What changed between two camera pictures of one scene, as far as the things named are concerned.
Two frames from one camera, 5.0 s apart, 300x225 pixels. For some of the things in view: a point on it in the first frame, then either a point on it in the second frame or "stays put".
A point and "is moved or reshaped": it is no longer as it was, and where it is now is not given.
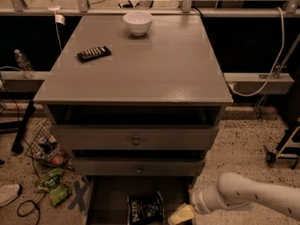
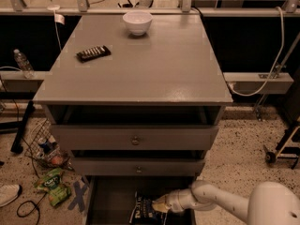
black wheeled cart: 289,147 stays put
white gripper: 197,201 to 176,201
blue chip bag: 146,209 is moved or reshaped
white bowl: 138,22 stays put
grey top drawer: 131,137 stays put
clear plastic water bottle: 24,65 stays put
